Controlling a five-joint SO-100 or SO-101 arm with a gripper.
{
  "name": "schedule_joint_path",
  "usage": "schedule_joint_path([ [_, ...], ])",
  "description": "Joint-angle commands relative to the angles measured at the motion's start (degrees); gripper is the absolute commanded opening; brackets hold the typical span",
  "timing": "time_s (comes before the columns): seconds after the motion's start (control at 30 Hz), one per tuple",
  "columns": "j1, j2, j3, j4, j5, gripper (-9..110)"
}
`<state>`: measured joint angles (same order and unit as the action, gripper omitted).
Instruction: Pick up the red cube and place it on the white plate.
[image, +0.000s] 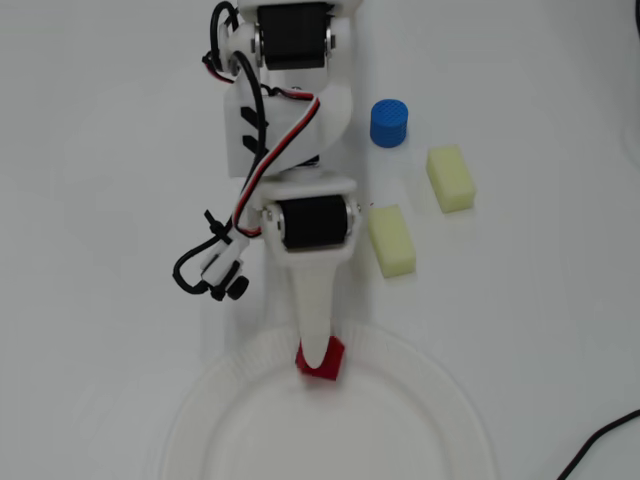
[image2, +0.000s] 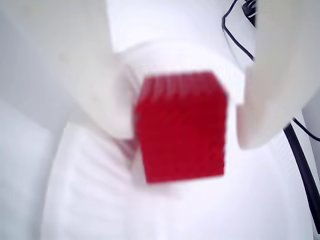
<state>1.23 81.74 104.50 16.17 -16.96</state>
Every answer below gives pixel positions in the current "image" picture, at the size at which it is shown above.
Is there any red white black servo wire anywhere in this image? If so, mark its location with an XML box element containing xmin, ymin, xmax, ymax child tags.
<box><xmin>232</xmin><ymin>89</ymin><xmax>322</xmax><ymax>239</ymax></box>

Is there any pale yellow foam block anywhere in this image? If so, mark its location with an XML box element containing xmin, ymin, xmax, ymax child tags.
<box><xmin>367</xmin><ymin>203</ymin><xmax>417</xmax><ymax>280</ymax></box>
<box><xmin>425</xmin><ymin>143</ymin><xmax>478</xmax><ymax>215</ymax></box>

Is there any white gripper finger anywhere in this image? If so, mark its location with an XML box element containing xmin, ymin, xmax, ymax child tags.
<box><xmin>278</xmin><ymin>246</ymin><xmax>355</xmax><ymax>371</ymax></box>

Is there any small white black camera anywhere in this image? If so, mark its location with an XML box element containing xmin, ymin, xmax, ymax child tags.
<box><xmin>199</xmin><ymin>233</ymin><xmax>250</xmax><ymax>303</ymax></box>

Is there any black camera cable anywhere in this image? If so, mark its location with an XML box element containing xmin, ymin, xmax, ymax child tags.
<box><xmin>172</xmin><ymin>0</ymin><xmax>272</xmax><ymax>297</ymax></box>

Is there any red block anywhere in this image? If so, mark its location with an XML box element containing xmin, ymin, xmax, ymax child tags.
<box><xmin>294</xmin><ymin>335</ymin><xmax>347</xmax><ymax>382</ymax></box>

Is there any white paper plate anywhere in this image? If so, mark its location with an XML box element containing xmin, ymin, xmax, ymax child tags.
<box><xmin>158</xmin><ymin>322</ymin><xmax>501</xmax><ymax>480</ymax></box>

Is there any blue ribbed cylinder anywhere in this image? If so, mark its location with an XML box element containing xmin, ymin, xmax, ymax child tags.
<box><xmin>369</xmin><ymin>98</ymin><xmax>411</xmax><ymax>150</ymax></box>

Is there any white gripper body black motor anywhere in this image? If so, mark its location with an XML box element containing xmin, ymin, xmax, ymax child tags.
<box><xmin>256</xmin><ymin>176</ymin><xmax>363</xmax><ymax>255</ymax></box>

